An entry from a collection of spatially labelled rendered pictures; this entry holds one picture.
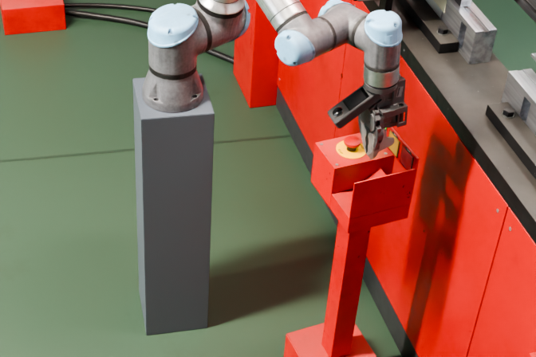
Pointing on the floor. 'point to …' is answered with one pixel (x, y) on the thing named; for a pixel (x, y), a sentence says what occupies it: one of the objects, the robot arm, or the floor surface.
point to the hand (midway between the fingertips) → (368, 154)
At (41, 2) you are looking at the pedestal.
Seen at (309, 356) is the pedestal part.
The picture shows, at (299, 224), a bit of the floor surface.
